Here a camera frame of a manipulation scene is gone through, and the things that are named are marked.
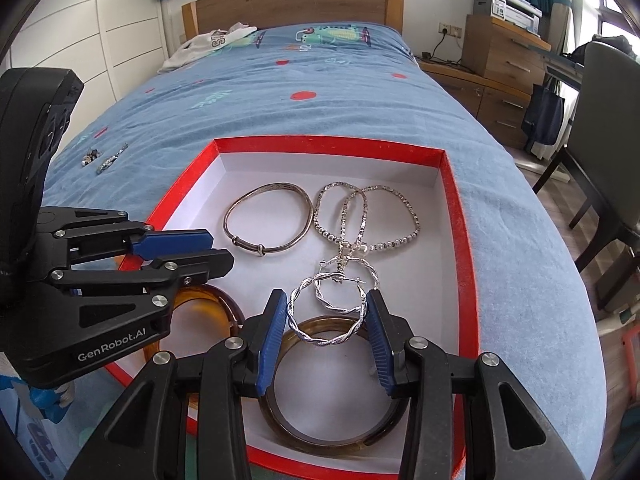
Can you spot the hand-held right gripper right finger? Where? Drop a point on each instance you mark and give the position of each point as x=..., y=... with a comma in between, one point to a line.
x=380, y=345

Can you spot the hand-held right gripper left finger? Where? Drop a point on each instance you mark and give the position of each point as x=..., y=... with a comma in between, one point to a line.
x=270, y=345

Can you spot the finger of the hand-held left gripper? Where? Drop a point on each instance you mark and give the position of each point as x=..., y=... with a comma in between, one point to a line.
x=175, y=242
x=200, y=267

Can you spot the amber bangle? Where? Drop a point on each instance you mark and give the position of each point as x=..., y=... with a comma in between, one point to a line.
x=220, y=300

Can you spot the twisted silver hoop earring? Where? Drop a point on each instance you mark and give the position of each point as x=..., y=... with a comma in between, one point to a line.
x=325, y=340
x=371, y=271

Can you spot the thin silver bangle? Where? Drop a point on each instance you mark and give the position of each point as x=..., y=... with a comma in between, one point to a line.
x=256, y=250

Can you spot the red jewelry box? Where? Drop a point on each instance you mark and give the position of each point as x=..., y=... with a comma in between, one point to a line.
x=425, y=280

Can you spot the dark brown bangle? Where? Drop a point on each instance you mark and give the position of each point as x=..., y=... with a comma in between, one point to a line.
x=310, y=442

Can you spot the white wardrobe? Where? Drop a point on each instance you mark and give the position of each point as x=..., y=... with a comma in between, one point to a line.
x=115, y=20

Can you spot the white garment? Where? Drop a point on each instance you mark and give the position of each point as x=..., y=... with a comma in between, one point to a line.
x=200, y=45

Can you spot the blue printed blanket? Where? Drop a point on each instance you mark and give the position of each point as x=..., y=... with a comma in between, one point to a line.
x=350, y=110

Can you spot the low wooden cabinet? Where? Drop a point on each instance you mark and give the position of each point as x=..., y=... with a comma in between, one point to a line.
x=495, y=105

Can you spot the wooden headboard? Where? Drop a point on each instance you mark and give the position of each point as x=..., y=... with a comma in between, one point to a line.
x=300, y=5

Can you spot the navy bag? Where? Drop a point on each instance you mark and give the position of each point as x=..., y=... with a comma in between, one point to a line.
x=542, y=115

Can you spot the grey chair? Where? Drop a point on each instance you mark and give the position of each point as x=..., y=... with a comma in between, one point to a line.
x=610, y=135

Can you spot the wooden dresser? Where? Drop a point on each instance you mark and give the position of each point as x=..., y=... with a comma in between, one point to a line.
x=500, y=55

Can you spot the desk with white legs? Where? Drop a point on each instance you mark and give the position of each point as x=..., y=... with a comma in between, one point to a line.
x=560, y=67

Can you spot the grey white printer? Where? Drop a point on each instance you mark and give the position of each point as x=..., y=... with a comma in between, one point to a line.
x=510, y=10

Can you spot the wall socket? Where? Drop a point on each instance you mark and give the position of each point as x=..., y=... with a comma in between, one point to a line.
x=450, y=30

